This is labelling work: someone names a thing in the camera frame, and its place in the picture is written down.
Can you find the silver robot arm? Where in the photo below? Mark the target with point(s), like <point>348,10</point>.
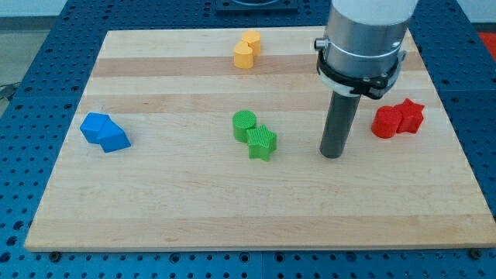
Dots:
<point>363,37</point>

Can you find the green star block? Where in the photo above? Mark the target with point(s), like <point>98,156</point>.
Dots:
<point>261,142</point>

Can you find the green circle block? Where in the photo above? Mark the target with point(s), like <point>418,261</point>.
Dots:
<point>242,121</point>

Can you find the red circle block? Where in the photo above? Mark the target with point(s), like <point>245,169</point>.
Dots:
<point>386,122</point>

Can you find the red star block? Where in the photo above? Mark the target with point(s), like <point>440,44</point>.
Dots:
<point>411,116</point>

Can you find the wooden board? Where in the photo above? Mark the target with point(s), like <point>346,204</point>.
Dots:
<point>186,184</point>

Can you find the yellow heart block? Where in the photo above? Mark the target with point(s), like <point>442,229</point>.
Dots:
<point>243,55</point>

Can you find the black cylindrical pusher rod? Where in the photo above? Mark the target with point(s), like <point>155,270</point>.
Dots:
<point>340,116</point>

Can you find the yellow hexagon block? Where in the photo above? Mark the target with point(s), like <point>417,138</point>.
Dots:
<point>253,39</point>

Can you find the blue pentagon block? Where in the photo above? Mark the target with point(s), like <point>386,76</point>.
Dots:
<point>112,137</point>

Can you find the blue cube block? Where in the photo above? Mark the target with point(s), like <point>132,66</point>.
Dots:
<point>92,125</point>

